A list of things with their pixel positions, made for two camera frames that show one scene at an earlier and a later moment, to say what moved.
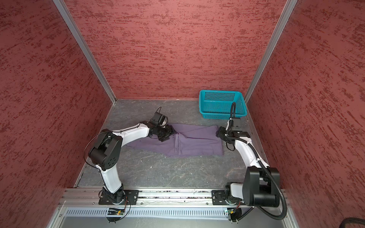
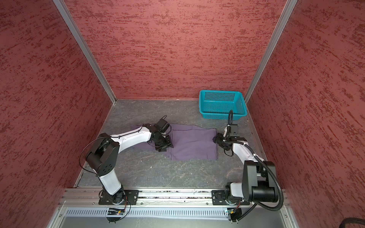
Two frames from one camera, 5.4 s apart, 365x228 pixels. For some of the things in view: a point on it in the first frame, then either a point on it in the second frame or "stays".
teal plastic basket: [216, 104] stays
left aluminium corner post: [79, 36] stays
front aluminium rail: [73, 197] stays
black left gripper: [170, 131] to [163, 148]
